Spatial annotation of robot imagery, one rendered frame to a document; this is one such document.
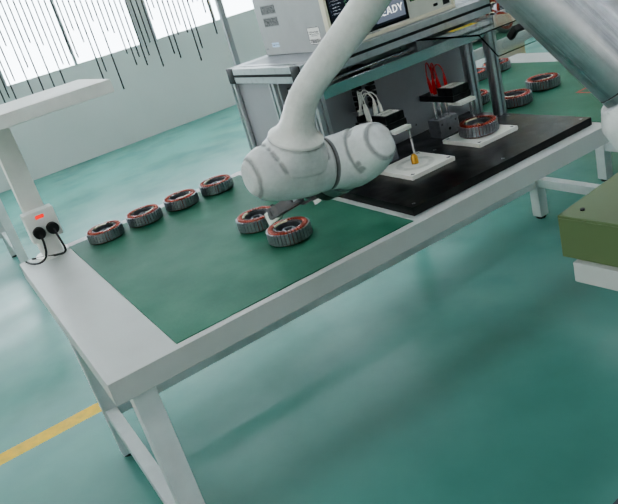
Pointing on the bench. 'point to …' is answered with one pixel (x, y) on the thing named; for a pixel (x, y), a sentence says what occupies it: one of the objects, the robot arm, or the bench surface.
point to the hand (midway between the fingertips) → (292, 207)
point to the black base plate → (464, 162)
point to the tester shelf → (262, 70)
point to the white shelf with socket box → (19, 111)
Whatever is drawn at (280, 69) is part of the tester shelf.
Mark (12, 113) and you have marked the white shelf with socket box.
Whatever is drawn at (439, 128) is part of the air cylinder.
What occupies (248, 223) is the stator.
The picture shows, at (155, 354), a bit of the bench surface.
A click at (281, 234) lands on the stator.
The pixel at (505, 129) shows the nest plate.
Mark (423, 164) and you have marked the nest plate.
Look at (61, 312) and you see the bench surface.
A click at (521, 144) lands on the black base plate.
